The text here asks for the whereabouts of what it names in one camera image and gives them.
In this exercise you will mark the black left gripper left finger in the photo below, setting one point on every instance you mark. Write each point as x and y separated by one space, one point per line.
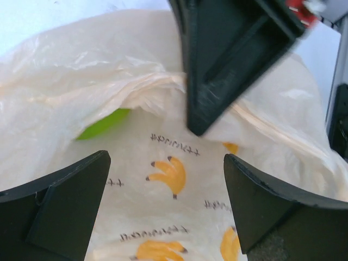
52 217

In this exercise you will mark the green fake starfruit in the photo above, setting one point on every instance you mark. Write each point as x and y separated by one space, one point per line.
104 124

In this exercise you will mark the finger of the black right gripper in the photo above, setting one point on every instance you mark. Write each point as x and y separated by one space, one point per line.
226 46

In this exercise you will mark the translucent orange plastic bag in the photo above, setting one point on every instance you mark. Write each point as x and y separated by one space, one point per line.
166 189

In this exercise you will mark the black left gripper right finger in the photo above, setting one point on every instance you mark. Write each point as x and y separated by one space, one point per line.
279 221

